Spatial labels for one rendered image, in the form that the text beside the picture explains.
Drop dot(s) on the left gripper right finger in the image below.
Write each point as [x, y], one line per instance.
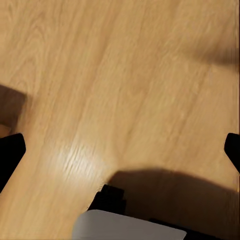
[232, 149]

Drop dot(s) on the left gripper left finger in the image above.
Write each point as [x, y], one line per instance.
[12, 150]

